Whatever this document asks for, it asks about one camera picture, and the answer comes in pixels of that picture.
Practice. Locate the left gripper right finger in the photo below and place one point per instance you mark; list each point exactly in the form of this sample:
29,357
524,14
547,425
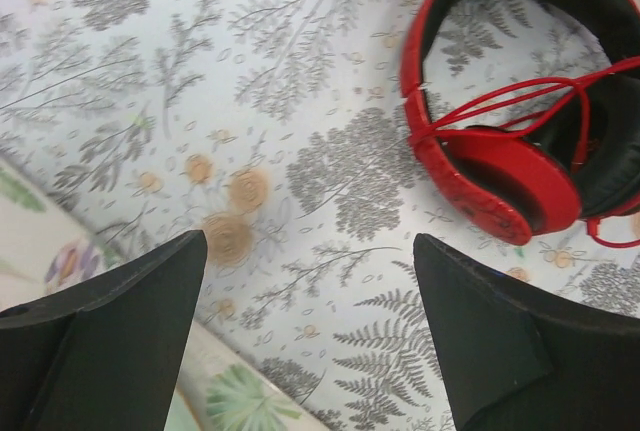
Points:
515,357

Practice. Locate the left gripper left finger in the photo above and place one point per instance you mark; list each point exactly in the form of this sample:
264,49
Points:
103,354

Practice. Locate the red headphones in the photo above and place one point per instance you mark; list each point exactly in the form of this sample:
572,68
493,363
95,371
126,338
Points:
537,156

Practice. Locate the green ceramic plate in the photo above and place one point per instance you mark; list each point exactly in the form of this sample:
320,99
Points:
182,414

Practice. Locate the floral rectangular tray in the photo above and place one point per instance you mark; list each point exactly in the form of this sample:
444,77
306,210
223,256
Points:
44,250

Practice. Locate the floral tablecloth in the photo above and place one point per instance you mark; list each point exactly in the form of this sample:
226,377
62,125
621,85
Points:
276,126

